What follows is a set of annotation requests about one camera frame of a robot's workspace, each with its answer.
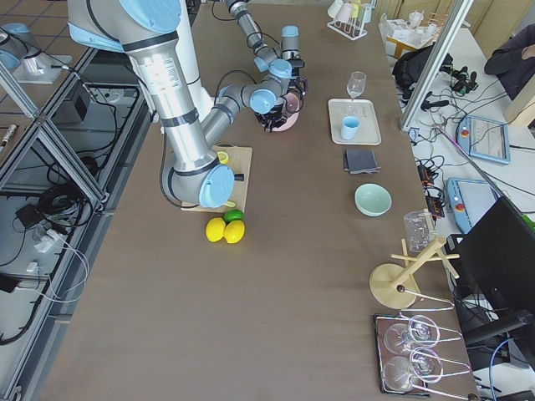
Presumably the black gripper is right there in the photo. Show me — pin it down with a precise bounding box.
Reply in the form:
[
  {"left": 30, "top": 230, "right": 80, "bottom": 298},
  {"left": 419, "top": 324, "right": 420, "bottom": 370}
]
[
  {"left": 255, "top": 104, "right": 288, "bottom": 133},
  {"left": 288, "top": 58, "right": 308, "bottom": 100}
]

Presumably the pink bowl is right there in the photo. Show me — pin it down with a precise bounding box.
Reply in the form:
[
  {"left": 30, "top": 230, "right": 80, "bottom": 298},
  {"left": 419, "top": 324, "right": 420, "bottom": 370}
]
[{"left": 281, "top": 92, "right": 301, "bottom": 131}]

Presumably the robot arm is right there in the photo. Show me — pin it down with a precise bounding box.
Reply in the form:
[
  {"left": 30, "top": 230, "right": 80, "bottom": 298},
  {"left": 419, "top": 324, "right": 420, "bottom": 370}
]
[
  {"left": 68, "top": 1, "right": 292, "bottom": 208},
  {"left": 224, "top": 1, "right": 308, "bottom": 99}
]

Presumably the light blue plastic cup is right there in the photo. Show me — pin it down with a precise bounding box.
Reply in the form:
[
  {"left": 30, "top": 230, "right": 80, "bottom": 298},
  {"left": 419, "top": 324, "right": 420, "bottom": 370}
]
[{"left": 340, "top": 115, "right": 359, "bottom": 140}]

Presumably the wooden cup tree stand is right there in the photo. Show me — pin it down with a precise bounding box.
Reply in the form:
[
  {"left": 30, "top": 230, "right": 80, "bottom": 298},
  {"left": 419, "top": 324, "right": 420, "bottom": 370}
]
[{"left": 369, "top": 233, "right": 459, "bottom": 310}]

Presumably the wooden cutting board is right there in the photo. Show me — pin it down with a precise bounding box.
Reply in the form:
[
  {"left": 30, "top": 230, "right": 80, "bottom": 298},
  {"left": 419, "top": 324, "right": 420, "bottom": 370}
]
[{"left": 181, "top": 144, "right": 252, "bottom": 213}]

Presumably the clear wine glass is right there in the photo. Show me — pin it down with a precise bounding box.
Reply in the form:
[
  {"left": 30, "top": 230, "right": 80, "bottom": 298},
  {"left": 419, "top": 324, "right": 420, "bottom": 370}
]
[{"left": 346, "top": 71, "right": 367, "bottom": 100}]

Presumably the half lemon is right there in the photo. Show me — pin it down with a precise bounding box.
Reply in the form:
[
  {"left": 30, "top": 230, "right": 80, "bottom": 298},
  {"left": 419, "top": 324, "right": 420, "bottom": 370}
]
[{"left": 217, "top": 151, "right": 230, "bottom": 165}]

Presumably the cream rectangular serving tray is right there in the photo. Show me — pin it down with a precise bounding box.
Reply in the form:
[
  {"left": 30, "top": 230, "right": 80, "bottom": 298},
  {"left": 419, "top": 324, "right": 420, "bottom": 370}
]
[{"left": 328, "top": 99, "right": 381, "bottom": 145}]

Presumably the grey folded cloth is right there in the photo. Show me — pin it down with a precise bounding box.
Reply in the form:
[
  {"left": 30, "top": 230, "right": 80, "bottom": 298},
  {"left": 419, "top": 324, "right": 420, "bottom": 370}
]
[{"left": 343, "top": 149, "right": 380, "bottom": 175}]

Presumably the green lime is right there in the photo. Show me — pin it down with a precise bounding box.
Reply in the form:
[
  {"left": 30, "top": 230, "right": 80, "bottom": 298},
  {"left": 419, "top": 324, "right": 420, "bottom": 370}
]
[{"left": 223, "top": 209, "right": 244, "bottom": 223}]

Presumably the black backpack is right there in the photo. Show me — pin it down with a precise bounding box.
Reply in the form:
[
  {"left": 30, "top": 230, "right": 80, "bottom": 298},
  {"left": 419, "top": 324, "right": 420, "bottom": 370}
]
[{"left": 392, "top": 45, "right": 434, "bottom": 99}]

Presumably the lower yellow lemon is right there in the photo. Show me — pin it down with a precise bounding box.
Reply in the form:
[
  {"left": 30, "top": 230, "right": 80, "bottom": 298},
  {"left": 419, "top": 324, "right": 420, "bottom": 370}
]
[{"left": 223, "top": 220, "right": 246, "bottom": 244}]

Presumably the yellow lemon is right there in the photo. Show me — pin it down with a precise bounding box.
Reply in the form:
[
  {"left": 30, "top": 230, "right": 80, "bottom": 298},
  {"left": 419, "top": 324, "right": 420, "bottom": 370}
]
[
  {"left": 223, "top": 220, "right": 246, "bottom": 244},
  {"left": 205, "top": 217, "right": 227, "bottom": 242}
]

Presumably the upper yellow lemon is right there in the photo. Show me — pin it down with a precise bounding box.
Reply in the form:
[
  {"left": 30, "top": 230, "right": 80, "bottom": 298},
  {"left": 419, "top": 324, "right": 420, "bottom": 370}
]
[{"left": 205, "top": 217, "right": 227, "bottom": 242}]

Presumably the green ceramic bowl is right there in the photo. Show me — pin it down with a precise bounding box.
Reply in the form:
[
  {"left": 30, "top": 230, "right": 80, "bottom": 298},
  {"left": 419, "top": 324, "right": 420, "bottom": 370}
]
[{"left": 354, "top": 183, "right": 392, "bottom": 217}]

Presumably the glass mug on stand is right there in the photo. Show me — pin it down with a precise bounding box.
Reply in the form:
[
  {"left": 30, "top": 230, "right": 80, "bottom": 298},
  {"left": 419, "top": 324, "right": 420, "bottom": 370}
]
[{"left": 404, "top": 209, "right": 435, "bottom": 252}]

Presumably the blue teach pendant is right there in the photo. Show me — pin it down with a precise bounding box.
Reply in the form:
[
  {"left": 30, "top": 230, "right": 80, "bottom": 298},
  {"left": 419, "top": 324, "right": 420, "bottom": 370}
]
[{"left": 456, "top": 115, "right": 511, "bottom": 165}]

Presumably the upper hanging wine glass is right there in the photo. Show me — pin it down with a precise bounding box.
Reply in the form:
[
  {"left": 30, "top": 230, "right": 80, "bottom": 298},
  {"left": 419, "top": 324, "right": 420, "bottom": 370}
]
[{"left": 383, "top": 315, "right": 440, "bottom": 356}]

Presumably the hanging wine glass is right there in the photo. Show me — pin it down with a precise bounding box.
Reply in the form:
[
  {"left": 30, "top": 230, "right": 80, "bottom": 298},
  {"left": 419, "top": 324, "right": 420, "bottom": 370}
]
[
  {"left": 383, "top": 315, "right": 440, "bottom": 356},
  {"left": 382, "top": 347, "right": 444, "bottom": 393}
]

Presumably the black monitor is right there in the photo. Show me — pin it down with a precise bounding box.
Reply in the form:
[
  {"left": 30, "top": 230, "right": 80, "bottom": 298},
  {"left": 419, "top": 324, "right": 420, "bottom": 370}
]
[{"left": 457, "top": 196, "right": 534, "bottom": 353}]

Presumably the chrome wine glass rack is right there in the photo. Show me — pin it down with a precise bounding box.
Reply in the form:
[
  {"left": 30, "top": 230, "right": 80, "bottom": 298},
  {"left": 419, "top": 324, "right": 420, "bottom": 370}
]
[{"left": 398, "top": 294, "right": 479, "bottom": 400}]

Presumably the lower hanging wine glass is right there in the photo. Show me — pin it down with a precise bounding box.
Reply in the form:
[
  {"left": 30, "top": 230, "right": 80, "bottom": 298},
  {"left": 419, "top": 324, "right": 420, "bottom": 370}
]
[{"left": 382, "top": 347, "right": 444, "bottom": 393}]

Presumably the white wire dish rack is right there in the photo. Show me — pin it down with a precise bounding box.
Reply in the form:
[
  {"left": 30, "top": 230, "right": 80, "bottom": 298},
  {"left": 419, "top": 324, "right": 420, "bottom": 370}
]
[{"left": 327, "top": 0, "right": 374, "bottom": 41}]

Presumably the aluminium frame post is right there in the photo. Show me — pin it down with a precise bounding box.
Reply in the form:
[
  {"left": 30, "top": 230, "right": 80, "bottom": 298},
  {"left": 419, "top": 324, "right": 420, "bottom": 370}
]
[{"left": 400, "top": 0, "right": 473, "bottom": 132}]

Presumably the black frame tray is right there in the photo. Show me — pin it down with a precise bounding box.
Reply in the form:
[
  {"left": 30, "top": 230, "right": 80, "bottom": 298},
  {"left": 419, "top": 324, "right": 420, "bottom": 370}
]
[{"left": 371, "top": 312, "right": 480, "bottom": 396}]

